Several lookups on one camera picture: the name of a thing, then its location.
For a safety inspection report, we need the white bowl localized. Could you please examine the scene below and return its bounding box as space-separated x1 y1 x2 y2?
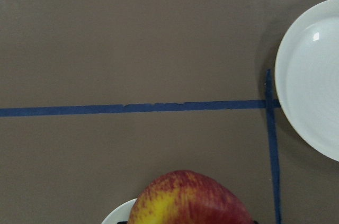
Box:
101 199 137 224

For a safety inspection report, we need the red yellow apple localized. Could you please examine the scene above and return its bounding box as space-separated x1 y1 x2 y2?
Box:
128 170 254 223

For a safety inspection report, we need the white round plate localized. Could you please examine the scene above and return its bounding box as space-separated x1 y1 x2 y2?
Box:
274 0 338 160

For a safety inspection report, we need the brown paper table cover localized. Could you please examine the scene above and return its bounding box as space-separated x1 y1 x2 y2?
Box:
1 0 325 223

